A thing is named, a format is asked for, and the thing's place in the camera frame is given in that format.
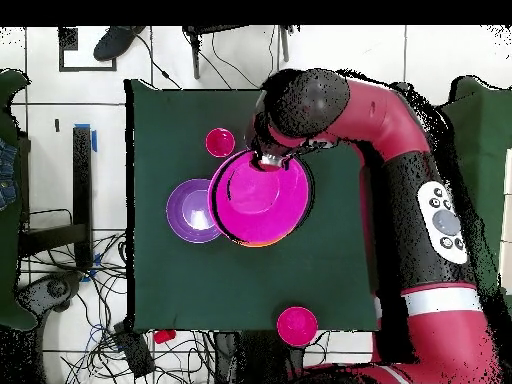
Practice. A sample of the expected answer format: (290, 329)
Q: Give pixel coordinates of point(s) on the pink bowl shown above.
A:
(260, 200)

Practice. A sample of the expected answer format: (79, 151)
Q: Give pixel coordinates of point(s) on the orange bowl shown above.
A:
(260, 244)

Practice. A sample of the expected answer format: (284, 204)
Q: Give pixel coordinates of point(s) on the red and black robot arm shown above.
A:
(420, 200)

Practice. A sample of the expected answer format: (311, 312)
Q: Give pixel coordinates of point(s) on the red cup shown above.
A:
(220, 142)

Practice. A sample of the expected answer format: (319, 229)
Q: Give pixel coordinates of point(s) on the purple bowl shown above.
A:
(188, 212)

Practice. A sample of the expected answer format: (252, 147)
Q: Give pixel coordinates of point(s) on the dark green tablecloth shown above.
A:
(200, 280)

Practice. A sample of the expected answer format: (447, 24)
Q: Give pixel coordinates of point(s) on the red bowl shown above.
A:
(296, 326)

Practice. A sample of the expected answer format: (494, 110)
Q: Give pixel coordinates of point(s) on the blue tape strip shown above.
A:
(94, 142)

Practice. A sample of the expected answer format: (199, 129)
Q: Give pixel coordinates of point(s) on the person's foot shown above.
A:
(116, 42)

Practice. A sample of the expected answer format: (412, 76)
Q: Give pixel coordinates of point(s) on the small red object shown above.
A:
(164, 336)

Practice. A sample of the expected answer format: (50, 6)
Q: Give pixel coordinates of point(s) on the green cloth covered table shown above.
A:
(484, 140)
(8, 260)

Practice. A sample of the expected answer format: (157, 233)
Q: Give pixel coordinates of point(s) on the small black tape strip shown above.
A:
(57, 125)

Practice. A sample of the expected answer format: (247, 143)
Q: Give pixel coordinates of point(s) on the black power strip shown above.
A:
(136, 356)

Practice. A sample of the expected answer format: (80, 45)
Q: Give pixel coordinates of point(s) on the black chair base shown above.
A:
(56, 288)

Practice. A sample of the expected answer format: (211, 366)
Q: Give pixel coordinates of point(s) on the person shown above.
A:
(7, 172)

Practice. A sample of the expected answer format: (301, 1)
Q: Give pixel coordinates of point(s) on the black table frame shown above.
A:
(82, 180)

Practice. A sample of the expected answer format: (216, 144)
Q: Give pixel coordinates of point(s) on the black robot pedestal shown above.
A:
(248, 360)

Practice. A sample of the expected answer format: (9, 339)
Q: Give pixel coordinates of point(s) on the black square frame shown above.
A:
(68, 38)

